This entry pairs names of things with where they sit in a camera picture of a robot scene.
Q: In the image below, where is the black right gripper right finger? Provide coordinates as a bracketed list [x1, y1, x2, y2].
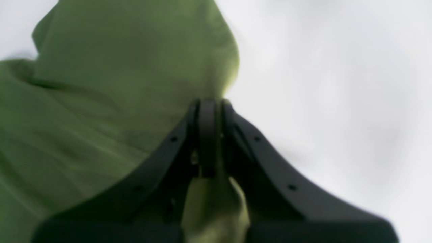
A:
[222, 100, 399, 243]

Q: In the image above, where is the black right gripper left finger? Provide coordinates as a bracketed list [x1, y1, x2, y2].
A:
[31, 99, 218, 243]

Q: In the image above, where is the green T-shirt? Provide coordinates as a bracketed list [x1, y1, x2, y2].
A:
[1, 0, 239, 243]

